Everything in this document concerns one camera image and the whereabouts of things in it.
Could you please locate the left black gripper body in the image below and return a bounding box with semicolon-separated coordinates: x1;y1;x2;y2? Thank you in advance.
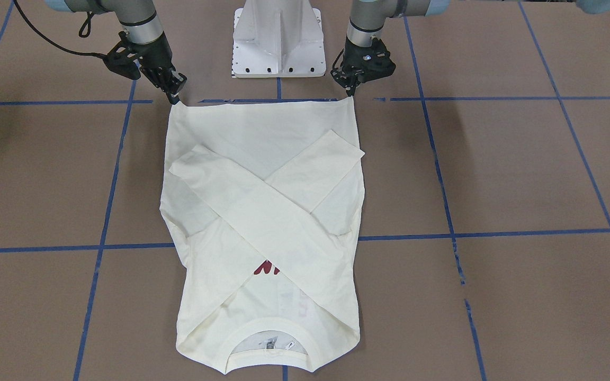
337;37;396;80

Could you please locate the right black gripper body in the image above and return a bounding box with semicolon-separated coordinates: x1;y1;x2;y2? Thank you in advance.
136;32;178;80

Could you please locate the cream long sleeve shirt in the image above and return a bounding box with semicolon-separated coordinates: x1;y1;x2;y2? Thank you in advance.
159;97;365;374

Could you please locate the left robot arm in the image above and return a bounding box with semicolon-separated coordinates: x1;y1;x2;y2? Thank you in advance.
330;1;450;97

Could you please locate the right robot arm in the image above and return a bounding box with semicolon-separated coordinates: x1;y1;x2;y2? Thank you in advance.
46;1;187;105

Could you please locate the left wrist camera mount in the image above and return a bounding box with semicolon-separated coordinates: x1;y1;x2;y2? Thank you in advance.
362;46;396;82

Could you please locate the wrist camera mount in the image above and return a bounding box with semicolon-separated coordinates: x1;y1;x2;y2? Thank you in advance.
362;46;396;82
102;40;141;80

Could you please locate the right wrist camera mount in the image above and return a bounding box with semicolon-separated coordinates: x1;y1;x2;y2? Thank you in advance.
102;40;141;80

